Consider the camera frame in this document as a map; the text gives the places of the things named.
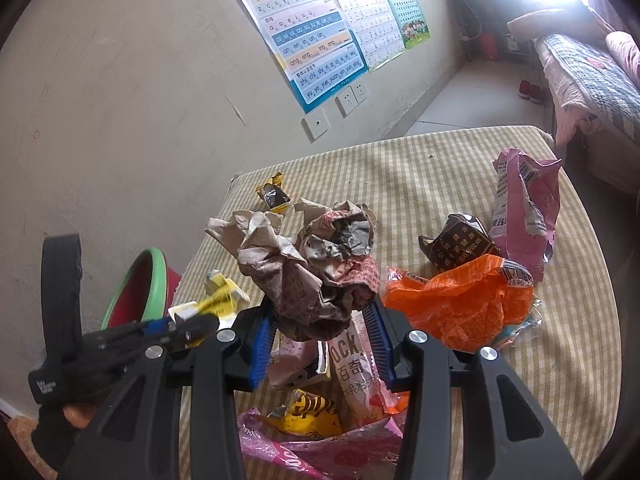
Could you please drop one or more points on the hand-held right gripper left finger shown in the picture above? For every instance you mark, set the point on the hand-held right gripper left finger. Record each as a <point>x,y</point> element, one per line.
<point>260,347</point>

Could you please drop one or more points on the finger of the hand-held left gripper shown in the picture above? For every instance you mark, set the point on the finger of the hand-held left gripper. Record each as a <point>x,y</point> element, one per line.
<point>197,329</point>

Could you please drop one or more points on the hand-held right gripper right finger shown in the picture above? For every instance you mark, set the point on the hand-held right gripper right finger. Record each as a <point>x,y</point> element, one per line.
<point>378,347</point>

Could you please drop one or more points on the small pink wrapper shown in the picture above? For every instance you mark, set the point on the small pink wrapper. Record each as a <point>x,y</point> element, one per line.
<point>290,360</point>

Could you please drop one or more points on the white pink snack packet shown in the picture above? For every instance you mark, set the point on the white pink snack packet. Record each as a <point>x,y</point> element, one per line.
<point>357,375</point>

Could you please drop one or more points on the yellow wrapper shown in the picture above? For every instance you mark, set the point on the yellow wrapper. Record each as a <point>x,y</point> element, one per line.
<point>222,300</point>

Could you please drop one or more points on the brown printed paper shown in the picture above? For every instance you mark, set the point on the brown printed paper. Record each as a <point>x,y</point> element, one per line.
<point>305,310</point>

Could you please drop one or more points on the red bin with green rim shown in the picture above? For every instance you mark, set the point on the red bin with green rim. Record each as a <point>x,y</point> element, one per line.
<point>145,285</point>

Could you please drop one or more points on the red black printed paper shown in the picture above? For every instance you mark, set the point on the red black printed paper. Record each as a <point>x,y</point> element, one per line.
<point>345,237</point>

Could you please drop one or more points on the person's left forearm black sleeve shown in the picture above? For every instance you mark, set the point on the person's left forearm black sleeve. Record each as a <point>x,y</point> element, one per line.
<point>50,440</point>

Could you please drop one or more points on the person's left hand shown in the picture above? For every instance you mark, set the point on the person's left hand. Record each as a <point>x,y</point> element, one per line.
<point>77,414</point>

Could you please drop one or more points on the beige woven mat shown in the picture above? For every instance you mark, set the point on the beige woven mat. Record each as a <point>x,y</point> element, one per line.
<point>20,430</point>

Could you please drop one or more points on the yellow snack packet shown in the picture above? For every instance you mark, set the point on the yellow snack packet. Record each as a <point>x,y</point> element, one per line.
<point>305,410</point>

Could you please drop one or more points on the orange plastic bag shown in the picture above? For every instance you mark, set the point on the orange plastic bag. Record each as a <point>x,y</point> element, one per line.
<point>460,305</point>

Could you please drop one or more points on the pink glossy snack bag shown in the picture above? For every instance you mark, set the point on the pink glossy snack bag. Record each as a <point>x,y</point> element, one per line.
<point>340,455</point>

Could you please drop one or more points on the dark brown cardboard box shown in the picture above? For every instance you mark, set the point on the dark brown cardboard box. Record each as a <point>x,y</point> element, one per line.
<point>462,250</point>

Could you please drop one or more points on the teal snack packet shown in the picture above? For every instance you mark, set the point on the teal snack packet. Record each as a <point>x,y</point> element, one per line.
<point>517,333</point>

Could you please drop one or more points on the black gold candy wrapper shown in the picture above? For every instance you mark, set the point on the black gold candy wrapper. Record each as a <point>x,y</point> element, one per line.
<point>274,194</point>

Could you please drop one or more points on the beige checked tablecloth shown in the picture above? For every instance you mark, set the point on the beige checked tablecloth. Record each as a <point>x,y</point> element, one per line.
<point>425,175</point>

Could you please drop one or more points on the large pink plastic bag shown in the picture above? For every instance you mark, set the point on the large pink plastic bag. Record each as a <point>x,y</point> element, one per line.
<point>530,195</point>

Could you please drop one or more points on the white table chart poster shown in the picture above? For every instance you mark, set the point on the white table chart poster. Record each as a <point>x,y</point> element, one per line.
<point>372,27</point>

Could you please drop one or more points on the red box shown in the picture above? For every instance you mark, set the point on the red box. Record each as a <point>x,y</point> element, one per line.
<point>487,46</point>

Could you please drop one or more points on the blue letter chart poster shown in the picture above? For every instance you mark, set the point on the blue letter chart poster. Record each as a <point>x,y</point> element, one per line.
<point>300,25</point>

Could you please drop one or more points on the bed with patchwork quilt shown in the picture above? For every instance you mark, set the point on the bed with patchwork quilt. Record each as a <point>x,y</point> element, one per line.
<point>580,75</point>

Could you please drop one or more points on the dark shelf unit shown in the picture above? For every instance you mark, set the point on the dark shelf unit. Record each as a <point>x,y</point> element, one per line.
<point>457,15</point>

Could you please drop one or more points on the green bordered chart poster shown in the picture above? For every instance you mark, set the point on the green bordered chart poster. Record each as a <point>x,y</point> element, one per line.
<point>407,5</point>

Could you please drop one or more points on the pink pillow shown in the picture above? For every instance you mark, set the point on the pink pillow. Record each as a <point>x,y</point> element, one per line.
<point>625,55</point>

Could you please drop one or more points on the white round wall socket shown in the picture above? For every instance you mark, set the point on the white round wall socket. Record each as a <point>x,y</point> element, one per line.
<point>315,124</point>

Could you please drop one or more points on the white wall power socket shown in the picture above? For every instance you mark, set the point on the white wall power socket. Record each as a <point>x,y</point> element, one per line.
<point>345,102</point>
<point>360,91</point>

